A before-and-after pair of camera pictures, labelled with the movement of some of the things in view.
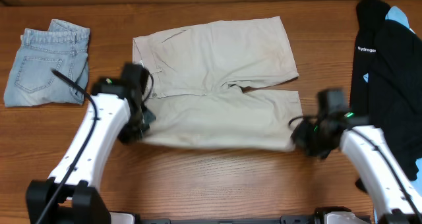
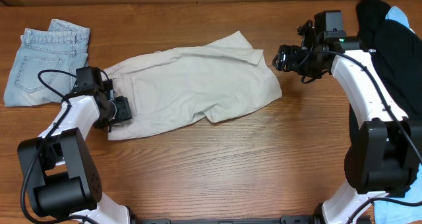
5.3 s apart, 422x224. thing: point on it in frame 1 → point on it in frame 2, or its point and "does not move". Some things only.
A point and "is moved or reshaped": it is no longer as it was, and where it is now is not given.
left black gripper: x=135 y=130 → x=122 y=109
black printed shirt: x=386 y=88 does not move
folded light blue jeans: x=63 y=48 does not move
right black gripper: x=300 y=140 → x=295 y=55
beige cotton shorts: x=196 y=72 is moved or reshaped
